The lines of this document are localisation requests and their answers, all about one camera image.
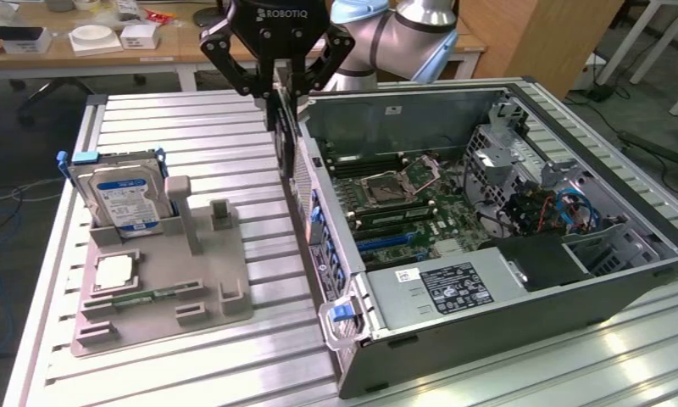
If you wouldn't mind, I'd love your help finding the black power adapter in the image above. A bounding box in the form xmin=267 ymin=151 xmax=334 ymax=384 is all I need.
xmin=585 ymin=83 xmax=614 ymax=103

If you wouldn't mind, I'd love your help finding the silver CPU chip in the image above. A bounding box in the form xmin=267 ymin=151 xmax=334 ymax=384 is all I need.
xmin=93 ymin=255 xmax=135 ymax=290

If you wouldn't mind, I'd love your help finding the clear bag with label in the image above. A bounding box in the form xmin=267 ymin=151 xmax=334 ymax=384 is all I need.
xmin=115 ymin=0 xmax=145 ymax=22

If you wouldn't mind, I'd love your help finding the black plastic shroud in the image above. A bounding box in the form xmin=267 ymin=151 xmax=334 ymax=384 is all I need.
xmin=487 ymin=235 xmax=594 ymax=293

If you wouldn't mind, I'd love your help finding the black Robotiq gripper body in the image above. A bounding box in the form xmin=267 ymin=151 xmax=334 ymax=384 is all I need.
xmin=227 ymin=0 xmax=333 ymax=65

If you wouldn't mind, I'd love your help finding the CPU socket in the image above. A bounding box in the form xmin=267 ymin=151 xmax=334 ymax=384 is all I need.
xmin=361 ymin=173 xmax=411 ymax=203

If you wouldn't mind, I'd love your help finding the wooden cabinet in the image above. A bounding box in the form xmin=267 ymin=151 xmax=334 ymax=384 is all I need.
xmin=467 ymin=0 xmax=626 ymax=92

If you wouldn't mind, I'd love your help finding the low-profile Nvidia graphics card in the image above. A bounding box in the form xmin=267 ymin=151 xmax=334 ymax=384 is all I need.
xmin=270 ymin=59 xmax=306 ymax=181

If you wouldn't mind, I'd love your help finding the blue case latch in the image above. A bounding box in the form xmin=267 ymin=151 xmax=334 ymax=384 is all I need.
xmin=326 ymin=298 xmax=354 ymax=326

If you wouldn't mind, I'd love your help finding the white box with red button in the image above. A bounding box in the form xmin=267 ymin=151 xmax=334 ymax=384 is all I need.
xmin=575 ymin=53 xmax=609 ymax=92

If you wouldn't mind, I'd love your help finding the black and white box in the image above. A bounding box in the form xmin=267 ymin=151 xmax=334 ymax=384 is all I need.
xmin=0 ymin=25 xmax=53 ymax=55

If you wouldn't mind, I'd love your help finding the white box with round dish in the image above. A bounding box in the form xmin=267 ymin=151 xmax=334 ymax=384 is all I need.
xmin=66 ymin=24 xmax=125 ymax=57

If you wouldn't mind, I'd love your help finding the green motherboard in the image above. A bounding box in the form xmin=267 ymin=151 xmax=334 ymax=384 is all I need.
xmin=315 ymin=142 xmax=487 ymax=272

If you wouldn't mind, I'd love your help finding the blue expansion slot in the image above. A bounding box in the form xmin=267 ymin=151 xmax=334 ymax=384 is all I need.
xmin=358 ymin=233 xmax=422 ymax=252

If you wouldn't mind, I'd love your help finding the open grey PC case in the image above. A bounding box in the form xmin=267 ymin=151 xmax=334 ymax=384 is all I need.
xmin=274 ymin=81 xmax=678 ymax=400

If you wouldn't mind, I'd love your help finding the black labelled RAM stick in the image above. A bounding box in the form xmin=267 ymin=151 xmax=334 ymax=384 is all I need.
xmin=353 ymin=203 xmax=435 ymax=224

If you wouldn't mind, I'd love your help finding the metal disk bay bracket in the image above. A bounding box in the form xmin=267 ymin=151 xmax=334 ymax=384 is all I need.
xmin=562 ymin=214 xmax=662 ymax=276

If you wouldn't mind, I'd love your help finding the small white labelled box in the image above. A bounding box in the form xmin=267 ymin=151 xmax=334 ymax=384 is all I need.
xmin=117 ymin=23 xmax=162 ymax=50

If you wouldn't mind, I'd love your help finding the grey 3D-printed parts rack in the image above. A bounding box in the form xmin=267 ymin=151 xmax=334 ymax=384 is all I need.
xmin=69 ymin=176 xmax=255 ymax=360

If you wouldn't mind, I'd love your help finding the hard disk in blue carrier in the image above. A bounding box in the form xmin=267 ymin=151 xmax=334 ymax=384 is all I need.
xmin=54 ymin=146 xmax=175 ymax=241

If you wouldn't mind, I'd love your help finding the wooden desk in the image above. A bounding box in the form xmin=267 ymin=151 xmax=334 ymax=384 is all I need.
xmin=0 ymin=0 xmax=487 ymax=92

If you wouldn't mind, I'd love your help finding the red wire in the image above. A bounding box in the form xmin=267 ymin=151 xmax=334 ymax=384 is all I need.
xmin=539 ymin=192 xmax=561 ymax=232

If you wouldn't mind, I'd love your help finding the metal socket cover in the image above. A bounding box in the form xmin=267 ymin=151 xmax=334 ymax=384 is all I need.
xmin=399 ymin=154 xmax=445 ymax=190

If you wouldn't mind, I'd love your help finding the perforated metal disk bay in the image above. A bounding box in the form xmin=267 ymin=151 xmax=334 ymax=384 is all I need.
xmin=462 ymin=101 xmax=549 ymax=200

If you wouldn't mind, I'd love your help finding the blue wire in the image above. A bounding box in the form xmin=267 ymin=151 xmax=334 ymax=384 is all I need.
xmin=555 ymin=186 xmax=599 ymax=232

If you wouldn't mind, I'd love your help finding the green RAM stick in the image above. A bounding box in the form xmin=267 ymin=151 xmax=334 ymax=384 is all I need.
xmin=110 ymin=287 xmax=202 ymax=306

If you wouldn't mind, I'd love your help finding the white table frame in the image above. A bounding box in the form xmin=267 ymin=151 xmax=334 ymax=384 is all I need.
xmin=595 ymin=0 xmax=678 ymax=115

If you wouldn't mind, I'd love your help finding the grey power supply unit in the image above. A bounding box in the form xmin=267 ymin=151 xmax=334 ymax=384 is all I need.
xmin=363 ymin=248 xmax=530 ymax=332

